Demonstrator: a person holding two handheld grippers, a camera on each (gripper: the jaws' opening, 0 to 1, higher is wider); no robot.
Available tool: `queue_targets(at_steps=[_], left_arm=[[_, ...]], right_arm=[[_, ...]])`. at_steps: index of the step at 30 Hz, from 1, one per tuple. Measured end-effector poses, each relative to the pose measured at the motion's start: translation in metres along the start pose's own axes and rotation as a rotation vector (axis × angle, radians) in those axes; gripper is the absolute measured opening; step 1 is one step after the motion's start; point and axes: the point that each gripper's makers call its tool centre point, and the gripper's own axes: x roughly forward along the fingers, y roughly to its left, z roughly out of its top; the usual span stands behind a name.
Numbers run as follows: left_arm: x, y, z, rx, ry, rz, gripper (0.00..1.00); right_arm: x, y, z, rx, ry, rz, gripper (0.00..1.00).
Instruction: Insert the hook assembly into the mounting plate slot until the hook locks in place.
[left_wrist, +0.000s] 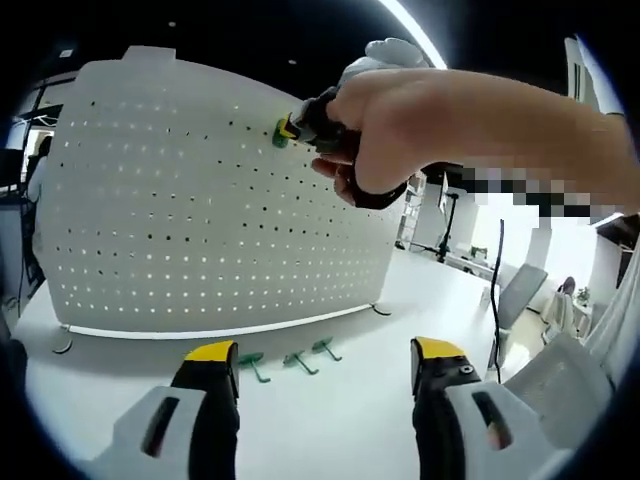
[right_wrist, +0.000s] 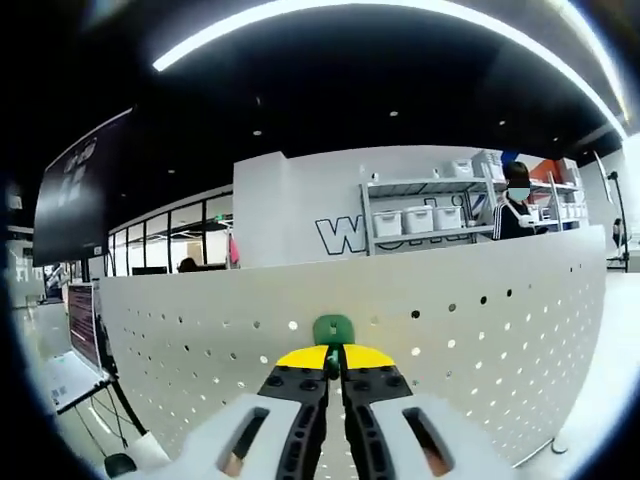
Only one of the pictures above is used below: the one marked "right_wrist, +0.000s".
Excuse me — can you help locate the green hook assembly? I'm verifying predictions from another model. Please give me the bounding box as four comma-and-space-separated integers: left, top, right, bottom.
312, 313, 356, 384

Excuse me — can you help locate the black tripod stand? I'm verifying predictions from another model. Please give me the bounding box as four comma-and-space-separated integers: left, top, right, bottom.
592, 149, 631, 274

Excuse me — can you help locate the ceiling light strip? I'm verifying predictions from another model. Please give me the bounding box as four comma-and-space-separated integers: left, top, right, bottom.
152, 0, 481, 72
564, 0, 632, 139

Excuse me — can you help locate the metal storage shelf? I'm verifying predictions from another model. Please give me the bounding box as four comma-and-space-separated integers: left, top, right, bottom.
358, 149, 589, 257

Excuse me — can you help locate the black computer mouse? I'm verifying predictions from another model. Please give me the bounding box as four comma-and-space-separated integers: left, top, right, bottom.
102, 452, 139, 479

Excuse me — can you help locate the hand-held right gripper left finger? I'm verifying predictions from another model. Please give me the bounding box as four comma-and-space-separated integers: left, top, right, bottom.
169, 344, 334, 480

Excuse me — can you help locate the open silver laptop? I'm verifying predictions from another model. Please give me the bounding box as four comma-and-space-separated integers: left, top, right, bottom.
42, 349, 114, 416

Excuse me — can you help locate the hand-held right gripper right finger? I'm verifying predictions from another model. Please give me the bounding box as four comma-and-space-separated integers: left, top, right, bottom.
337, 343, 516, 480

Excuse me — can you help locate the large black wall screen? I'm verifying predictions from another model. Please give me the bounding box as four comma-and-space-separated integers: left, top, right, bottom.
30, 104, 137, 269

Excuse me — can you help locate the computer monitor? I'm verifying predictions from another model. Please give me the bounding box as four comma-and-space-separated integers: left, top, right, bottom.
67, 282, 104, 374

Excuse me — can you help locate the white perforated mounting plate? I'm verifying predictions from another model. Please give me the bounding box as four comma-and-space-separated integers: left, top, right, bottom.
92, 223, 609, 474

